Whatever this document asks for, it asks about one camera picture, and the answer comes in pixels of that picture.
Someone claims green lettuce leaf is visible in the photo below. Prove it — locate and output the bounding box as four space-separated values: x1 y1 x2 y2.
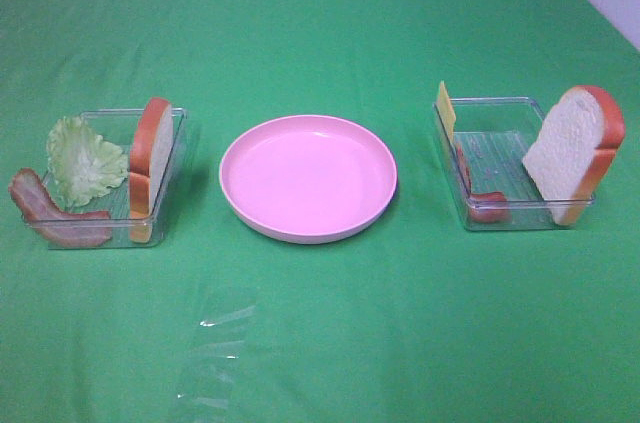
46 116 128 207

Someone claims clear plastic film sheet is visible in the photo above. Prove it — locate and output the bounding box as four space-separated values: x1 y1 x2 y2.
169 287 256 422

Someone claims clear plastic tray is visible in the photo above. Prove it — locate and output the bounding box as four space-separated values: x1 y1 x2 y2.
431 96 597 232
21 108 190 250

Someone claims pink round plate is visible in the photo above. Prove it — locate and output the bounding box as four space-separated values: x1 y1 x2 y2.
218 115 398 244

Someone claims green table cloth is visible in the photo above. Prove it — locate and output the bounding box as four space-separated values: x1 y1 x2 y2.
1 0 639 422

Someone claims bacon strip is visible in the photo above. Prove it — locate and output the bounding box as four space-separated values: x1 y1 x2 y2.
8 168 112 248
455 144 510 224

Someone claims bread slice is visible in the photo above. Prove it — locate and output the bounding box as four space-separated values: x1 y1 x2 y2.
522 85 626 226
128 97 174 243

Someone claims left clear plastic tray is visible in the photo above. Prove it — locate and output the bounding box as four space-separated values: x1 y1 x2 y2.
21 108 190 250

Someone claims right clear plastic tray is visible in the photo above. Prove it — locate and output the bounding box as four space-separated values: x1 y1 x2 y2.
431 96 597 232

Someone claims yellow cheese slice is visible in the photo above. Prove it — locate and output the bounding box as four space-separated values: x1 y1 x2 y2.
436 81 456 144

